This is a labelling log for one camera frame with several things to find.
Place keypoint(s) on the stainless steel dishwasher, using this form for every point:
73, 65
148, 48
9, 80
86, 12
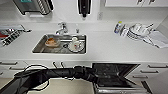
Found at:
113, 75

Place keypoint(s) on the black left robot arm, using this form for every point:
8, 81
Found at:
50, 74

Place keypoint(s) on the white cup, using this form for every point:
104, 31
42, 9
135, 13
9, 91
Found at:
76, 46

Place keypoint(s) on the small chrome sink knob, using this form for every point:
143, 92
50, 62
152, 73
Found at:
77, 30

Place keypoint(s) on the orange bowl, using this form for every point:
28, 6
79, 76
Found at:
52, 42

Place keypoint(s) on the chrome faucet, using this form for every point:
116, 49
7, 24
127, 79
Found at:
61, 29

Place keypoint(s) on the small dish soap bottle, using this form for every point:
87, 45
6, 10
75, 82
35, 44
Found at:
118, 28

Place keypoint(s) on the small clear container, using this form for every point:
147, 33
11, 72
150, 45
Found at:
124, 32

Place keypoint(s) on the stainless steel sink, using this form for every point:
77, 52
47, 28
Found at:
36, 50

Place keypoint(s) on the white drawer stack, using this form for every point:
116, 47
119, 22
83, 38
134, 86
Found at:
151, 71
10, 68

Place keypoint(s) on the white plate stack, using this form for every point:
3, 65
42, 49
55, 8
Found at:
138, 31

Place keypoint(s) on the black soap dispenser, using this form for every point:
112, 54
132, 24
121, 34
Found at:
84, 7

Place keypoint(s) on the dish rack with dishes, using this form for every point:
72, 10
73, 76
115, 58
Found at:
11, 35

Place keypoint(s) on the steel paper towel dispenser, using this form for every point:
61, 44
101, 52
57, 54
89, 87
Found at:
33, 6

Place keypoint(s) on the white wall outlet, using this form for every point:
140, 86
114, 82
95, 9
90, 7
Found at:
100, 15

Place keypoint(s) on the white wall cabinet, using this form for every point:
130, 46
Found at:
133, 2

